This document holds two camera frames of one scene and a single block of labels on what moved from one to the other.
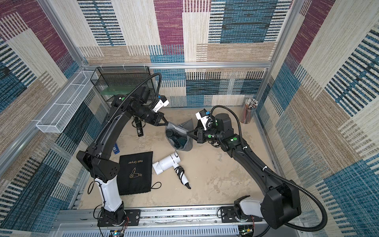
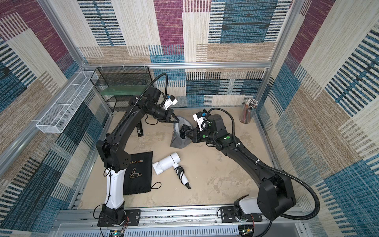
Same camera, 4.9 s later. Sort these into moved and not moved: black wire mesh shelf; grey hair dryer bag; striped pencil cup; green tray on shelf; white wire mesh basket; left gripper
Moved: left gripper; grey hair dryer bag
Not moved: green tray on shelf; striped pencil cup; white wire mesh basket; black wire mesh shelf
